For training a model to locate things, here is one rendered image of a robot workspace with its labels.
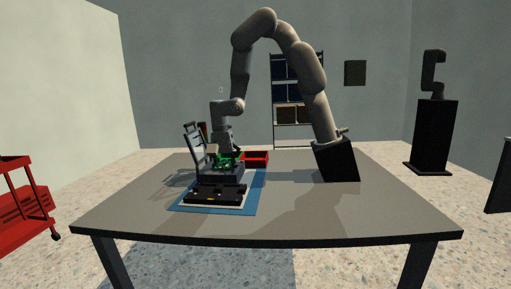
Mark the green bin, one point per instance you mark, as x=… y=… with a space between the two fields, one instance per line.
x=227 y=156

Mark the green circuit board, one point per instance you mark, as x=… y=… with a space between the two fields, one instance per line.
x=225 y=163

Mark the red bin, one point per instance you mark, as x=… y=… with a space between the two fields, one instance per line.
x=255 y=159

